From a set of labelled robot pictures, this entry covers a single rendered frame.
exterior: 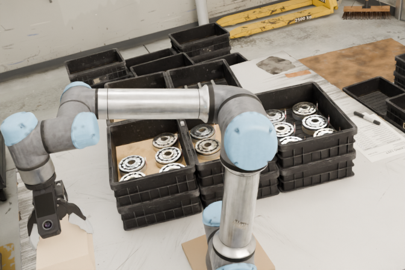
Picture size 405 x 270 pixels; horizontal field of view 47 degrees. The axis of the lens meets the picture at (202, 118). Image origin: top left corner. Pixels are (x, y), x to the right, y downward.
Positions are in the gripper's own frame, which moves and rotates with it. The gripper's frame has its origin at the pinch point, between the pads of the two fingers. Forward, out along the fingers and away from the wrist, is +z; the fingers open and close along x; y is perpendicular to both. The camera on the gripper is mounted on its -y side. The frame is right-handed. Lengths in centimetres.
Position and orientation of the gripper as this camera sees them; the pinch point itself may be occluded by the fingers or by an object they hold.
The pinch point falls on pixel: (64, 243)
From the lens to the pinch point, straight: 124.0
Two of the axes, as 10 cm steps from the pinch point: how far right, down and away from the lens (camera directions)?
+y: -2.7, -4.8, 8.3
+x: -9.5, 2.5, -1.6
